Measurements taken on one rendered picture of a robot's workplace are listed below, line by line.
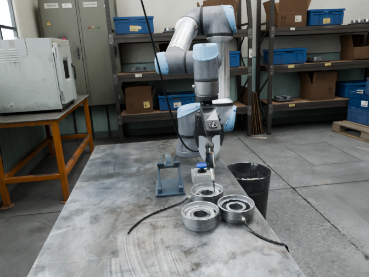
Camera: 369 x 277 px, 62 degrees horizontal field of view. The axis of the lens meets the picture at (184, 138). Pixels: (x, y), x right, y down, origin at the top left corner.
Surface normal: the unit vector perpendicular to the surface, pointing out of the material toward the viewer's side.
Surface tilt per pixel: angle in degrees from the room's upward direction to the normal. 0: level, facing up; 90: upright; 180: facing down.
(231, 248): 0
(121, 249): 0
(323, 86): 92
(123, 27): 90
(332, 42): 90
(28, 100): 90
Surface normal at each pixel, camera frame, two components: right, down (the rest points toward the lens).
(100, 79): 0.12, 0.27
